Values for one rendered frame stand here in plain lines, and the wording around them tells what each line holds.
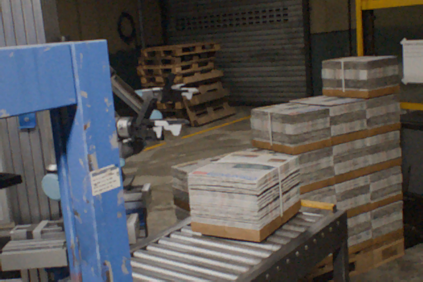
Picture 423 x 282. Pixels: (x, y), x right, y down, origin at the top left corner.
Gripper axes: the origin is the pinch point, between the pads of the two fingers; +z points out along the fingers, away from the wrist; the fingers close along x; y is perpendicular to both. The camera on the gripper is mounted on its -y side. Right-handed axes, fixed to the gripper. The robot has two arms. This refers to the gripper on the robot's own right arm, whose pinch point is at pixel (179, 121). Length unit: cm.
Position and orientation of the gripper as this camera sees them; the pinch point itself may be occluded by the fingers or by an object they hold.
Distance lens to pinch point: 201.9
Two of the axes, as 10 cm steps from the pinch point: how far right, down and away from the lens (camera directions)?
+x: -4.4, 0.5, -8.9
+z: 9.0, 0.0, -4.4
